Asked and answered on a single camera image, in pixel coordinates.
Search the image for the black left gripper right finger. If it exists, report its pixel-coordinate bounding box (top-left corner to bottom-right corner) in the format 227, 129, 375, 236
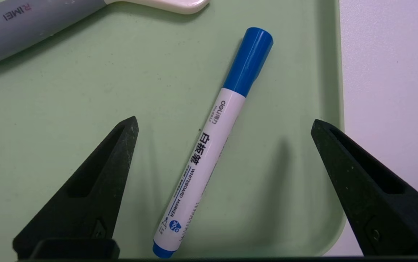
311, 119, 418, 256

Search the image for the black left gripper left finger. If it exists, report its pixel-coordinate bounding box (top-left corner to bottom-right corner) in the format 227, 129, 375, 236
12, 116, 139, 258

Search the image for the blue and white whiteboard marker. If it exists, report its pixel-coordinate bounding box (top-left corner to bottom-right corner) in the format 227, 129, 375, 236
153, 27, 274, 259

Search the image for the grey handled white peeler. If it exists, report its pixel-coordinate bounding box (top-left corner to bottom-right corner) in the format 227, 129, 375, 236
0, 0, 210, 67

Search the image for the light green plastic tray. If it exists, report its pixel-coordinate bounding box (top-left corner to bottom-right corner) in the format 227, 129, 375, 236
0, 0, 347, 257

